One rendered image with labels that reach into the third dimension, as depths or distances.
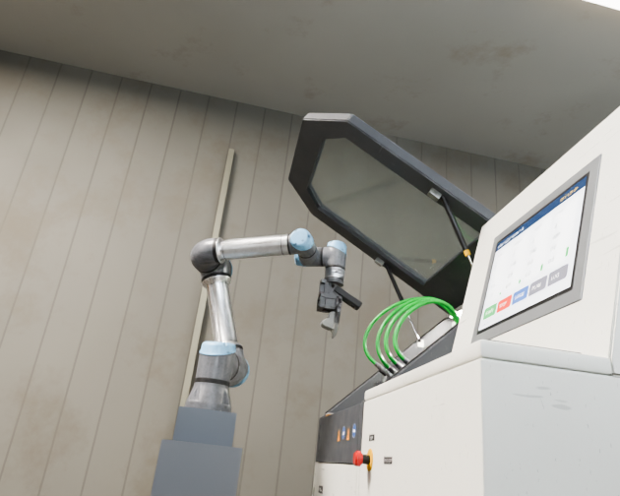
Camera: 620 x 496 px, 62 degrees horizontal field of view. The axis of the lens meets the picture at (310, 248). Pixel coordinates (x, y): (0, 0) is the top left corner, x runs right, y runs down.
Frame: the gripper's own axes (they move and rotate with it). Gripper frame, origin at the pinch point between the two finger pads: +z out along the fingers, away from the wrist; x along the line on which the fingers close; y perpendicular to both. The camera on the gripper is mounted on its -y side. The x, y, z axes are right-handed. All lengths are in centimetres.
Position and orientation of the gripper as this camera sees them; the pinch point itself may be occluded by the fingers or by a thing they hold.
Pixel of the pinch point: (335, 335)
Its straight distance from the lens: 188.1
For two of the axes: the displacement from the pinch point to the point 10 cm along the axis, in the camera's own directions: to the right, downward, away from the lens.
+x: 1.6, -3.7, -9.2
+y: -9.8, -1.5, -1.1
